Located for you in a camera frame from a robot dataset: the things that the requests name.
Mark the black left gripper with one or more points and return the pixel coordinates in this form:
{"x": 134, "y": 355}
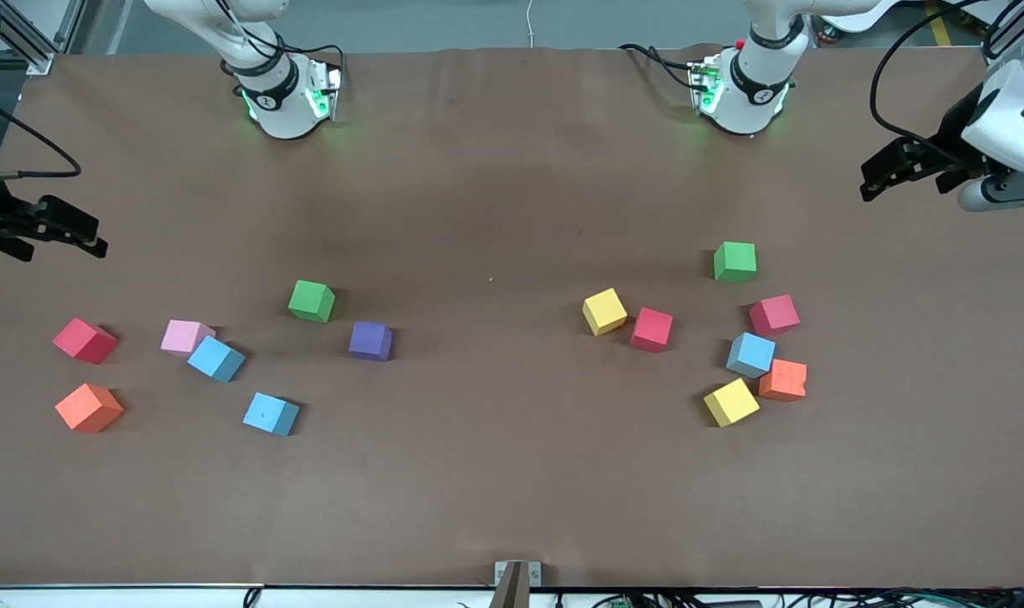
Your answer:
{"x": 953, "y": 133}

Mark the light blue foam cube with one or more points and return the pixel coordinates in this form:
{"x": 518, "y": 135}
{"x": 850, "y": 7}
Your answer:
{"x": 750, "y": 355}
{"x": 271, "y": 414}
{"x": 216, "y": 359}

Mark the green foam cube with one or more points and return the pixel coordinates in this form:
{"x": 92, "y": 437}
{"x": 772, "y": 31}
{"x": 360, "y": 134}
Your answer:
{"x": 735, "y": 262}
{"x": 311, "y": 301}

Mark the yellow foam cube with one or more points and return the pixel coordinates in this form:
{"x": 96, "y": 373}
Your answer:
{"x": 604, "y": 311}
{"x": 731, "y": 403}

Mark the red foam cube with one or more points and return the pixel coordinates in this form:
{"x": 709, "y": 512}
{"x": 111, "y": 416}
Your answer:
{"x": 773, "y": 315}
{"x": 85, "y": 342}
{"x": 652, "y": 329}

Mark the purple foam cube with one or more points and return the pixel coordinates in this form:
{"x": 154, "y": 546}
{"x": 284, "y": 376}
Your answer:
{"x": 371, "y": 340}

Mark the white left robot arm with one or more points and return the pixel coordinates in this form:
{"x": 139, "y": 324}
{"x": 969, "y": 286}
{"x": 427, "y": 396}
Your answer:
{"x": 756, "y": 93}

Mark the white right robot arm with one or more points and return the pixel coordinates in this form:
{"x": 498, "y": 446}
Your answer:
{"x": 284, "y": 110}

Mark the pink foam cube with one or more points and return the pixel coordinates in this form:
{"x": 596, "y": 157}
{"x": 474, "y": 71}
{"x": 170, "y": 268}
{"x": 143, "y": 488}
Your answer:
{"x": 182, "y": 336}

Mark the chipped orange foam cube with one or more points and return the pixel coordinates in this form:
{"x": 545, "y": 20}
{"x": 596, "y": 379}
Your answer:
{"x": 784, "y": 380}

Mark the metal base connector plate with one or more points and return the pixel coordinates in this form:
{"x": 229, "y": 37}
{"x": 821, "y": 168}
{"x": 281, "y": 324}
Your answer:
{"x": 334, "y": 84}

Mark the brown table cover sheet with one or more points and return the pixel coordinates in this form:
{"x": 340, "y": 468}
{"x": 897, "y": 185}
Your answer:
{"x": 512, "y": 473}

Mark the aluminium frame post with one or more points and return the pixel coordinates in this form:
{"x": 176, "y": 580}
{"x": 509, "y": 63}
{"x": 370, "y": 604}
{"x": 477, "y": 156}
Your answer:
{"x": 35, "y": 55}
{"x": 991, "y": 52}

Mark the white table edge rail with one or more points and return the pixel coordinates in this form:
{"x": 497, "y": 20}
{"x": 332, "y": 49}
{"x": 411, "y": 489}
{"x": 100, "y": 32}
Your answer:
{"x": 98, "y": 598}

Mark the metal mounting bracket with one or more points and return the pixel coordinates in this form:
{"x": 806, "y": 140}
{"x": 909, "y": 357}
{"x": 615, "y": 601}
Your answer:
{"x": 534, "y": 574}

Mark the grey camera pole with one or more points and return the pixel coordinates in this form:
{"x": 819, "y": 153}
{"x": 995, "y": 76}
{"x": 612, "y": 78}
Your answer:
{"x": 512, "y": 591}

